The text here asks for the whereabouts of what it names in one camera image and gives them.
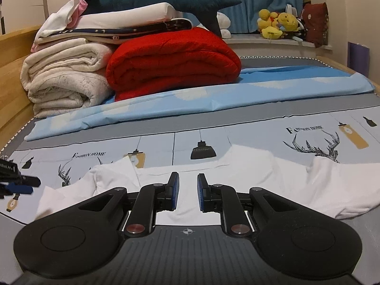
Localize white plush toy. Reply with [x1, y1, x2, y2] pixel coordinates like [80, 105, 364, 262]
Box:
[217, 12, 231, 39]

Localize wooden bed frame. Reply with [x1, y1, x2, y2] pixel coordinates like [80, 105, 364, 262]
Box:
[1, 27, 379, 152]

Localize white folded pillow stack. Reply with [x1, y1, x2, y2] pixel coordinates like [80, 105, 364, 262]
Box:
[31, 0, 193, 53]

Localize cream folded quilt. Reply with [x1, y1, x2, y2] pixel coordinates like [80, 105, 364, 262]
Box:
[20, 38, 115, 119]

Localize white small shirt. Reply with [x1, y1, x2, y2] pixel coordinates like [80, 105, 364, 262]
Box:
[37, 145, 379, 226]

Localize yellow plush toys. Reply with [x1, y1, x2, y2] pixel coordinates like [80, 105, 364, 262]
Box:
[257, 9, 301, 40]

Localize printed grey bed sheet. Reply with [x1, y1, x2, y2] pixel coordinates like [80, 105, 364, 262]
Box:
[1, 57, 379, 284]

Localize red folded blanket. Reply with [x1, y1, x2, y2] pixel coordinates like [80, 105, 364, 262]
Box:
[106, 28, 242, 101]

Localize dark blue shark plush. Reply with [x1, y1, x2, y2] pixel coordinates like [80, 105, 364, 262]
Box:
[82, 0, 243, 38]

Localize light blue folded sheet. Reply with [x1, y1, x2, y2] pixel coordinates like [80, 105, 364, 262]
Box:
[24, 66, 374, 142]

